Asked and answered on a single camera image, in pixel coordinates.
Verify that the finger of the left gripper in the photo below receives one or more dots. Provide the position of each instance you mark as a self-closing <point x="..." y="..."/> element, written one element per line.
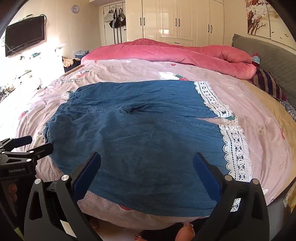
<point x="40" y="152"/>
<point x="8" y="144"/>

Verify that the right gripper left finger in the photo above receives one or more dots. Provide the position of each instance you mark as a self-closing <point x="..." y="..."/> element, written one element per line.
<point x="52" y="212"/>

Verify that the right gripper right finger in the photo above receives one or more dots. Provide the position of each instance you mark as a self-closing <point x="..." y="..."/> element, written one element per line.
<point x="241" y="210"/>

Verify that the blue denim pants lace hem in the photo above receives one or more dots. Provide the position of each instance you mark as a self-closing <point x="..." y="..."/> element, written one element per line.
<point x="147" y="134"/>

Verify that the clothes pile on bench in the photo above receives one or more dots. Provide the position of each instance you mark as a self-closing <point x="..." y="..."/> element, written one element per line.
<point x="71" y="63"/>

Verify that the blue floral pillow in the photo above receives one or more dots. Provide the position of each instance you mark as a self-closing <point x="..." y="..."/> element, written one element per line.
<point x="289" y="108"/>

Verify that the striped purple pillow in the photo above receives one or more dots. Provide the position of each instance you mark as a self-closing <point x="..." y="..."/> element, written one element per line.
<point x="265" y="81"/>

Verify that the pink folded comforter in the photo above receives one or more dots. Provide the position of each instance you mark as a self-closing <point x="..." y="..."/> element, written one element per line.
<point x="223" y="59"/>

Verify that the hanging bags on door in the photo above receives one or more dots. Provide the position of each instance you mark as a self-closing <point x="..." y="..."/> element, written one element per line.
<point x="115" y="25"/>

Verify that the grey quilted headboard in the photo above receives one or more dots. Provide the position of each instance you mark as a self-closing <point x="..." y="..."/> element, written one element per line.
<point x="274" y="59"/>

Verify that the cream wardrobe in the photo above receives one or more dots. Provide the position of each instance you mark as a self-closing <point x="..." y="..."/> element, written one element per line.
<point x="177" y="22"/>

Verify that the black wall television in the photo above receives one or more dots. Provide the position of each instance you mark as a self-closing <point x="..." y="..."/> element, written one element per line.
<point x="23" y="34"/>

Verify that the round wall clock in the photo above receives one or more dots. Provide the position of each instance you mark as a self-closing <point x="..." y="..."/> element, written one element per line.
<point x="75" y="9"/>

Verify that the blossom tree wall painting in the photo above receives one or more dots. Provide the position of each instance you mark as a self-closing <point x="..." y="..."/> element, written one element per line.
<point x="264" y="21"/>

